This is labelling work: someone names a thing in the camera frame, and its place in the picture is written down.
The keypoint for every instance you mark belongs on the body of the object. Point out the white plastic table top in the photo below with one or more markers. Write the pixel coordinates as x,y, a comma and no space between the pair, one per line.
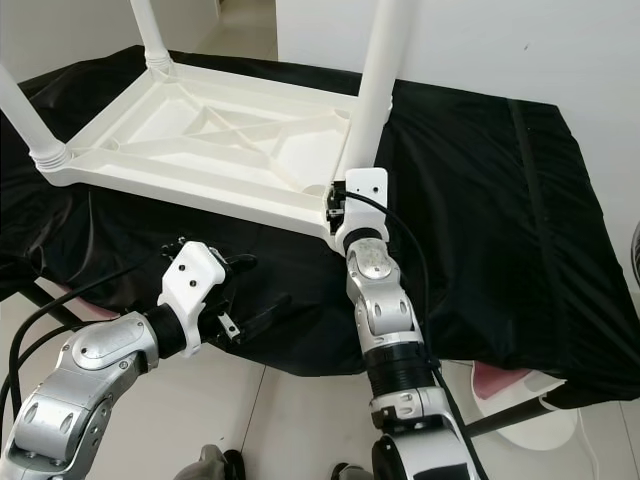
190,185

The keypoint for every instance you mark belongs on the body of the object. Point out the white plastic table leg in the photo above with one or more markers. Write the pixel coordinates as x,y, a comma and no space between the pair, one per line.
150,30
380,80
35,120

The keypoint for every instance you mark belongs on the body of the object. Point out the grey left robot foot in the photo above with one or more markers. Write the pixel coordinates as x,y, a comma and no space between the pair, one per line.
208,466

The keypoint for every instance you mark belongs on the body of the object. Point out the grey robot foot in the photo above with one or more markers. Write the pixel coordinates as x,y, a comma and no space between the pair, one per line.
208,466
352,472

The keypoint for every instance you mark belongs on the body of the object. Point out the grey right robot foot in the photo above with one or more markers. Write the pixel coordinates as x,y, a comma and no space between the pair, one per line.
352,472

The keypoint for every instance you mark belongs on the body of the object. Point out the black table cloth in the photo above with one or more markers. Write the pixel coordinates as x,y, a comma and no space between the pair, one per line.
510,250

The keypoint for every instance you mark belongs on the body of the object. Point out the white round plastic base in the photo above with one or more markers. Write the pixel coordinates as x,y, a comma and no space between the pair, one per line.
540,415

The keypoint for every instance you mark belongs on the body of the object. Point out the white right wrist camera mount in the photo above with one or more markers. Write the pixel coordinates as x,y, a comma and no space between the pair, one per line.
368,190

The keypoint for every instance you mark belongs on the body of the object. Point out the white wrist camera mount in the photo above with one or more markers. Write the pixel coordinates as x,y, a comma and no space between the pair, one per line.
195,285
368,190

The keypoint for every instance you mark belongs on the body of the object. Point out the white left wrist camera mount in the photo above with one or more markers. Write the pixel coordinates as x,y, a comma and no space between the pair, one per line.
195,285

